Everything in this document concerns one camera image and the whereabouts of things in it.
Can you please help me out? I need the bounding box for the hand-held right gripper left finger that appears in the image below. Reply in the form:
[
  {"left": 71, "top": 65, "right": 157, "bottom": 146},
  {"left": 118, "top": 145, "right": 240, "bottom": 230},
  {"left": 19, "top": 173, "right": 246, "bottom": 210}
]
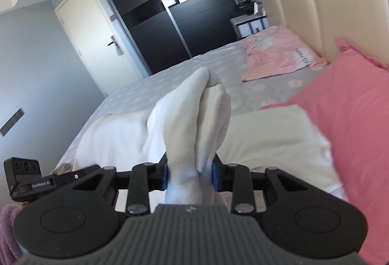
[{"left": 72, "top": 153, "right": 170, "bottom": 217}]

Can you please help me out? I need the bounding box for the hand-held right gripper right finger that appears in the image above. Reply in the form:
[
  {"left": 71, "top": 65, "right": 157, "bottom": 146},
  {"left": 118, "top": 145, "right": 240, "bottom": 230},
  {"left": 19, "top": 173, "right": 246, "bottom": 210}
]
[{"left": 210, "top": 154, "right": 306, "bottom": 217}]

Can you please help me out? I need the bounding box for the white fleece garment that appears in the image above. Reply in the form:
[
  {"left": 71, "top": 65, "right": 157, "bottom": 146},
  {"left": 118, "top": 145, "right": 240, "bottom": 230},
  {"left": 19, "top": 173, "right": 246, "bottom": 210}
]
[{"left": 73, "top": 66, "right": 234, "bottom": 205}]

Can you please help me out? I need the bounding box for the grey pink-dotted duvet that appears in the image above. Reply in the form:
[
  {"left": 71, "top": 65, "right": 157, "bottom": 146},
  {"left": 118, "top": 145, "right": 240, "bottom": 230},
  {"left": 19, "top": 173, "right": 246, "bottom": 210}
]
[{"left": 53, "top": 39, "right": 332, "bottom": 214}]

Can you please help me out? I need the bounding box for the pink printed pillow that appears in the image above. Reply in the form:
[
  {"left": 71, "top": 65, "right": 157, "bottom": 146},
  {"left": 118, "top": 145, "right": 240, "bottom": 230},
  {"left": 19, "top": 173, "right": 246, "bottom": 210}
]
[{"left": 241, "top": 25, "right": 330, "bottom": 82}]

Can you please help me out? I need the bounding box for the salmon pink garment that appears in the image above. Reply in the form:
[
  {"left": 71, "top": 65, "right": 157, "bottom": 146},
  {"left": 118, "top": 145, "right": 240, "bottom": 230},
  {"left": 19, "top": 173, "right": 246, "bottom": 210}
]
[{"left": 260, "top": 37, "right": 389, "bottom": 265}]

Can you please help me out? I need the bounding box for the black sliding wardrobe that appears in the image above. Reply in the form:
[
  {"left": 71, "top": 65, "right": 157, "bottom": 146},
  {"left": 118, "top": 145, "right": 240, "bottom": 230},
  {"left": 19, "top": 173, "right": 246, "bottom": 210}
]
[{"left": 94, "top": 0, "right": 253, "bottom": 76}]

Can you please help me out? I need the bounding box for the white nightstand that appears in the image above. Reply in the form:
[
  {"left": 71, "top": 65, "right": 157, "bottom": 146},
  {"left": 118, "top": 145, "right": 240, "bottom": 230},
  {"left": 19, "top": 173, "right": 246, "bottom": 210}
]
[{"left": 229, "top": 14, "right": 269, "bottom": 39}]

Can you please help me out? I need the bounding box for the white door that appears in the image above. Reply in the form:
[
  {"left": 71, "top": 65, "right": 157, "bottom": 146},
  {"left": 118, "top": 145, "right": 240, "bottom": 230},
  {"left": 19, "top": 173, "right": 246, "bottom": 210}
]
[{"left": 55, "top": 0, "right": 146, "bottom": 95}]

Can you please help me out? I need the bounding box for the dark wall switch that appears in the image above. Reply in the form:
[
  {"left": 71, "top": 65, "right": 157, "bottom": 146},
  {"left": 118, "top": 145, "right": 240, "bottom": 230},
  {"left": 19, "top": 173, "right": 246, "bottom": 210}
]
[{"left": 0, "top": 107, "right": 25, "bottom": 136}]

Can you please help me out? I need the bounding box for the metal door handle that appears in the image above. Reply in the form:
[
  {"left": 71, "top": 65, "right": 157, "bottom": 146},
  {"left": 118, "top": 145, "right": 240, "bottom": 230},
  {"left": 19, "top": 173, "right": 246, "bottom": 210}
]
[{"left": 106, "top": 35, "right": 124, "bottom": 56}]

